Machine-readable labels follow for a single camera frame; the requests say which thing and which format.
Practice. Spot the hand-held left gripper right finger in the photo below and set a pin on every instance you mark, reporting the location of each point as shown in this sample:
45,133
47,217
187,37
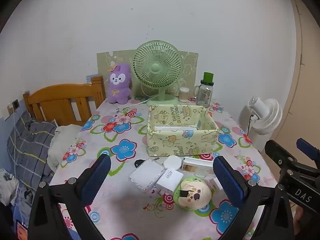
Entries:
230,182

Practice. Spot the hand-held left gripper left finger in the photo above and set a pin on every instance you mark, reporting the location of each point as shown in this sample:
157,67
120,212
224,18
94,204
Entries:
96,177

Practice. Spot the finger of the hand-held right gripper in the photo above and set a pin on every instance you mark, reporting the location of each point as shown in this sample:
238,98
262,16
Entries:
306,147
280,155

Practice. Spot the white rectangular box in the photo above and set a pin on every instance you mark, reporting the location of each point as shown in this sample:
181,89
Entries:
197,166

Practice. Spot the black-headed key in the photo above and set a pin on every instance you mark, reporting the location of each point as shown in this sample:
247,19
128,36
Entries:
138,163

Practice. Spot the white plastic box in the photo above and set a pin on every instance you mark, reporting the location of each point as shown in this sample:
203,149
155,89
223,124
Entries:
147,175

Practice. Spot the green panda speaker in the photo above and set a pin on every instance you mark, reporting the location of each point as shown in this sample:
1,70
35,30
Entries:
177,201

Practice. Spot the yellow cartoon storage box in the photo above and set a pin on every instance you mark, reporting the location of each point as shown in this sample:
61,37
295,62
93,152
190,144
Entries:
180,146

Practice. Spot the white floor fan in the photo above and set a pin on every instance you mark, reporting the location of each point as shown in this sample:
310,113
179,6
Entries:
265,115

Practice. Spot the round white case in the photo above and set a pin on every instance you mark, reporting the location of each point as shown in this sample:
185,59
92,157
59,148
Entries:
172,163

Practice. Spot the white charger adapter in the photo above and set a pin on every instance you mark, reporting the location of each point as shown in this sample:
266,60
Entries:
169,178

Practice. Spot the beige wooden door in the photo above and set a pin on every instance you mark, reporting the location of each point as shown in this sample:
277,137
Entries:
307,80

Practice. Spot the grey plaid pillow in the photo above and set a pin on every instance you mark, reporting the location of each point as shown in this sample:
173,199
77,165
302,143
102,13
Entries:
27,145

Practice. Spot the wooden bed headboard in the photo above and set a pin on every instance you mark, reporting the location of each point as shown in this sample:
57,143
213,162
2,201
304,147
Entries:
62,97

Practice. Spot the white patterned cloth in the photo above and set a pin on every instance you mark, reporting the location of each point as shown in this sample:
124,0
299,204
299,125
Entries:
7,187

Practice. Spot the glass jar mug green lid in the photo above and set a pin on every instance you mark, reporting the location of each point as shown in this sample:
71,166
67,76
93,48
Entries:
205,95

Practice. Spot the purple plush toy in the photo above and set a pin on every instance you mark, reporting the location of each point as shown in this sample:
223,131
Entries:
119,85

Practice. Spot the cotton swab container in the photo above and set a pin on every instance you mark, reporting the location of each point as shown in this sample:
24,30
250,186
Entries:
184,95

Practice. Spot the green patterned cardboard panel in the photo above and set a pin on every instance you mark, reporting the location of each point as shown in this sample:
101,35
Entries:
190,65

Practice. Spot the green desk fan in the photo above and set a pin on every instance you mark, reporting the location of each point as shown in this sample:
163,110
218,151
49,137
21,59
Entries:
156,67

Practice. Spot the wall socket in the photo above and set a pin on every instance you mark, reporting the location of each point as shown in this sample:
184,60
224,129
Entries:
16,103

